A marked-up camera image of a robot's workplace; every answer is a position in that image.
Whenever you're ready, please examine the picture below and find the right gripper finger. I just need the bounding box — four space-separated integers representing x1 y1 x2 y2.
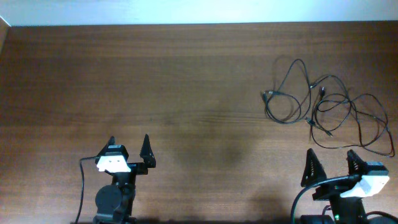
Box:
346 149 369 175
300 148 327 187

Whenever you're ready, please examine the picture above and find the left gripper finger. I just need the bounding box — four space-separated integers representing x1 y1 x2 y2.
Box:
139 134 156 168
97 136 115 157

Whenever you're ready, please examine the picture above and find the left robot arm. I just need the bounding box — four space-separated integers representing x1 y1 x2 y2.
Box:
93 134 156 224

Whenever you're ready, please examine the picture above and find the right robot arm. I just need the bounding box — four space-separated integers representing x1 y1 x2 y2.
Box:
290 149 397 224

